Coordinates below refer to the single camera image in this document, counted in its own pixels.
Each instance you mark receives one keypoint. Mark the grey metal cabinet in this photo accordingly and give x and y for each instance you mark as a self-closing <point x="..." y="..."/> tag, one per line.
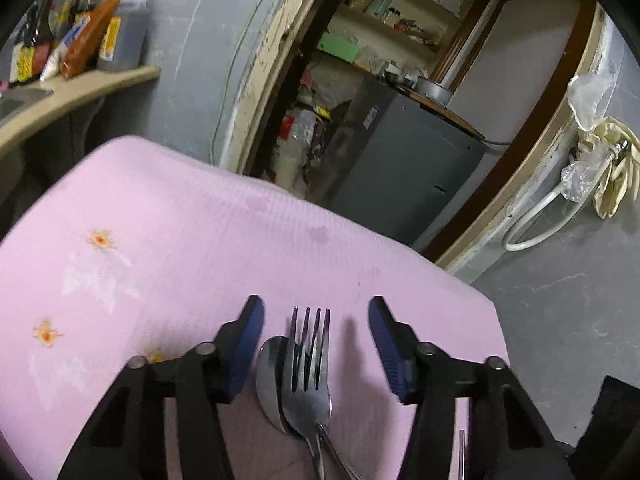
<point x="400" y="170"/>

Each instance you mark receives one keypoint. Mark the dark bottle with yellow cap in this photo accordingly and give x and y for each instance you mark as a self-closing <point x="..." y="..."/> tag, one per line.
<point x="76" y="2"/>

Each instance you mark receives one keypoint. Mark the large dark liquid jug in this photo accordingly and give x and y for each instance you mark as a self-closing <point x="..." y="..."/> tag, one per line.
<point x="125" y="30"/>

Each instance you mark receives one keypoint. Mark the clear plastic bag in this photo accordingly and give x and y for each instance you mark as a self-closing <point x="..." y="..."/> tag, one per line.
<point x="587" y="97"/>
<point x="577" y="180"/>

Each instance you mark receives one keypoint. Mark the steel spoon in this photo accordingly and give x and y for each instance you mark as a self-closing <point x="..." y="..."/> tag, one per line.
<point x="267" y="390"/>

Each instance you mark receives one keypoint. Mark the pink flowered tablecloth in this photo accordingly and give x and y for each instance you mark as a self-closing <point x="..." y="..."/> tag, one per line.
<point x="200" y="240"/>

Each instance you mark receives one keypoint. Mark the wooden shelf unit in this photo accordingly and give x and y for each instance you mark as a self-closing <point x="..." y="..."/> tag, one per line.
<point x="370" y="22"/>

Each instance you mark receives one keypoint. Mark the beige kitchen counter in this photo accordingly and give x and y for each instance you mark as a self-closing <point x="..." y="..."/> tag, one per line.
<point x="75" y="92"/>

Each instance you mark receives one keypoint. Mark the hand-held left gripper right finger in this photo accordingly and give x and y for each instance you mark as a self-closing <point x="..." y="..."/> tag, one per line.
<point x="390" y="345"/>

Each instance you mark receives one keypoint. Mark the mint green canister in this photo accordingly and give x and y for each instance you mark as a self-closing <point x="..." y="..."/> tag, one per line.
<point x="381" y="4"/>

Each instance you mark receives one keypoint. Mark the small white bottle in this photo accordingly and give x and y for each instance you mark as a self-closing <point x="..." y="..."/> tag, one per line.
<point x="55" y="62"/>

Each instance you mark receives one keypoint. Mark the dark bottle with yellow label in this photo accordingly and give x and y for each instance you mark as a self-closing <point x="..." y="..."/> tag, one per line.
<point x="30" y="55"/>

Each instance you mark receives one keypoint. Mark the cream rubber gloves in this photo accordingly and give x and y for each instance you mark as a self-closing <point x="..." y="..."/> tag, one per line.
<point x="612" y="160"/>

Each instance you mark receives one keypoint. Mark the cream door frame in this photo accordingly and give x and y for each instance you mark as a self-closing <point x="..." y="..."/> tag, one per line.
<point x="260" y="75"/>

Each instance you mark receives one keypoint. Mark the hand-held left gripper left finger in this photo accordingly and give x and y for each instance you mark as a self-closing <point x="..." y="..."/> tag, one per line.
<point x="247" y="345"/>

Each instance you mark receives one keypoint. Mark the steel fork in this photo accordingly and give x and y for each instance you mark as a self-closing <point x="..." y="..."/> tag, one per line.
<point x="302" y="405"/>

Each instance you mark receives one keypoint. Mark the green plastic box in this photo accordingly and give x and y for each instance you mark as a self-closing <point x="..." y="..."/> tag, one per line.
<point x="337" y="47"/>

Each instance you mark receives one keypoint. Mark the pile of plastic bags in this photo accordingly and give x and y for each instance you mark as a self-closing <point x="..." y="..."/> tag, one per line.
<point x="295" y="160"/>

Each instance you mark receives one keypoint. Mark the metal pot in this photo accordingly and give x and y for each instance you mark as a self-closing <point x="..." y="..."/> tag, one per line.
<point x="432" y="91"/>

